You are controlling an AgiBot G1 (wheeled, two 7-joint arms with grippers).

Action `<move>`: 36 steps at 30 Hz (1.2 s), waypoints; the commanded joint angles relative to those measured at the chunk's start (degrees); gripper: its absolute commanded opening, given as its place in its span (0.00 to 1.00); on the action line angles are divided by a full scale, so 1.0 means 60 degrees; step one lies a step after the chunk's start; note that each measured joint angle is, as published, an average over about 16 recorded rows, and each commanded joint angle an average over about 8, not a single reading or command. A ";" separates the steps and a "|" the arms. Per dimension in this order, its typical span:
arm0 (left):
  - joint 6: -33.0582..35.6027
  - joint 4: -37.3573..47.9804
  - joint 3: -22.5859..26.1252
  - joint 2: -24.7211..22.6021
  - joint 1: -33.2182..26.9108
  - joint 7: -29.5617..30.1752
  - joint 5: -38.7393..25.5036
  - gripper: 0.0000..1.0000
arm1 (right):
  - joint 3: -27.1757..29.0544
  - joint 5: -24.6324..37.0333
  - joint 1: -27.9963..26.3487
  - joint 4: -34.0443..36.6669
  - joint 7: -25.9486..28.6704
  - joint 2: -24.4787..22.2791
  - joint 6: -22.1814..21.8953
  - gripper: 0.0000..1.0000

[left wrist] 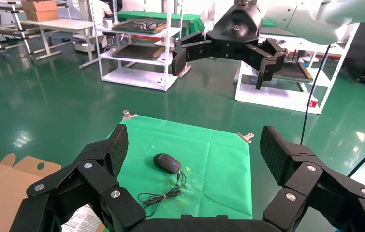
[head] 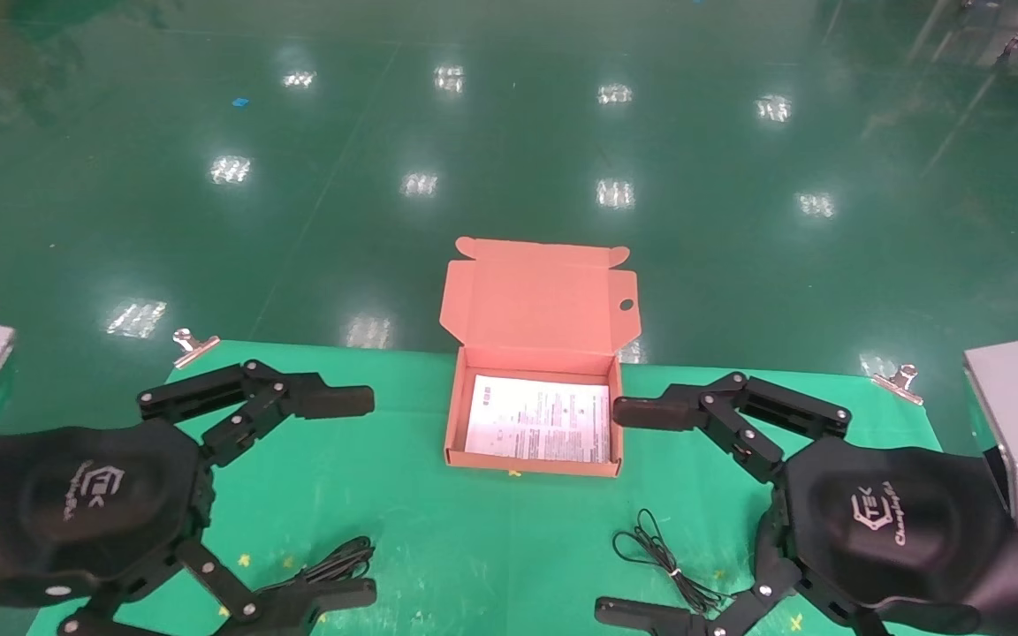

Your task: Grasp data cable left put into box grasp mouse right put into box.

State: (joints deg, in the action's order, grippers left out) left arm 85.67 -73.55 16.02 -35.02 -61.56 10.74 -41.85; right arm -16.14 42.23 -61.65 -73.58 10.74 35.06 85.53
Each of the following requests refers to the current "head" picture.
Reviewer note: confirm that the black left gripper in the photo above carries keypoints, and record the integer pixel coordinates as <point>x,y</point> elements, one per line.
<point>94,495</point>

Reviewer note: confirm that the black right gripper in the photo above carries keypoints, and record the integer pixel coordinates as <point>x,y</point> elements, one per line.
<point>889,521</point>

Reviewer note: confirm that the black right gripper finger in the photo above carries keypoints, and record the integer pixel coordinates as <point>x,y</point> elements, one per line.
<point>641,614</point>

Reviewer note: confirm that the orange cardboard box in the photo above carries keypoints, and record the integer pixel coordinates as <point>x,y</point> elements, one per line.
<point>535,305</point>

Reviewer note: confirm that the white printed leaflet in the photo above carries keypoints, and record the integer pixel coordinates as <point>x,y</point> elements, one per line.
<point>535,420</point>

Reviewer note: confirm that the green table mat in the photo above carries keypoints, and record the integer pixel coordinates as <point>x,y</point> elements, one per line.
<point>474,548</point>

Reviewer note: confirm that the metal binder clip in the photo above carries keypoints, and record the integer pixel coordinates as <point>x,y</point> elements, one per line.
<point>900,387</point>
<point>195,349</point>

